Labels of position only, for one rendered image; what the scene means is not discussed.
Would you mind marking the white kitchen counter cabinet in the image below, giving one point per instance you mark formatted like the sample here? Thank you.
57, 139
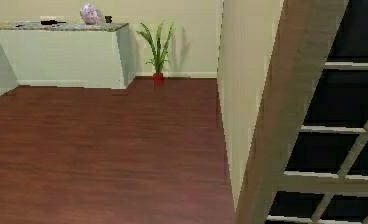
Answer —
62, 56

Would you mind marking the pale pink figure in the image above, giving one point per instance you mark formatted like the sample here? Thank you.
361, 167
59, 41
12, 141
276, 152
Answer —
89, 14

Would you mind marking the green plant in red pot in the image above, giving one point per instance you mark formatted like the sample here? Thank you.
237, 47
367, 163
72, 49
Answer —
158, 50

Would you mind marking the beige wooden shelf unit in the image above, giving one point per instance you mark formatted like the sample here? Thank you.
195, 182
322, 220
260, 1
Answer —
285, 110

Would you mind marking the small black cup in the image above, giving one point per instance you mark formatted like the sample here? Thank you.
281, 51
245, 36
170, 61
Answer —
108, 19

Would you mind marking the black flat object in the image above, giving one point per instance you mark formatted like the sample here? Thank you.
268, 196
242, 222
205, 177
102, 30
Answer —
52, 22

